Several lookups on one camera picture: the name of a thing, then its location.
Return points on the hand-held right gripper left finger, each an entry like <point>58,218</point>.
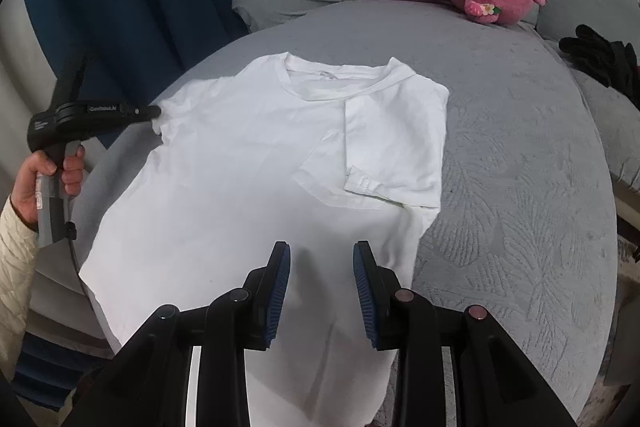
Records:
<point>277,302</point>

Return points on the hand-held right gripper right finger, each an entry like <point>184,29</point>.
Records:
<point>365,302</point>

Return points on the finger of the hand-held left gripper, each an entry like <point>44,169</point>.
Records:
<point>150,112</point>

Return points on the white t-shirt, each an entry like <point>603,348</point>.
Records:
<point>225,182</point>

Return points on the person's left forearm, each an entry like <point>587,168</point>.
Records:
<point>15,282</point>

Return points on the black clothes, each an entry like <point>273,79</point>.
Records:
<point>605,57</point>

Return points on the person's left hand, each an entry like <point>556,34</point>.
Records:
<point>22,192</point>

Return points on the blue curtain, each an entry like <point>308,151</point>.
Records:
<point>150,7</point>

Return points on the grey sofa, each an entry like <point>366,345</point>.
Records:
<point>500,157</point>

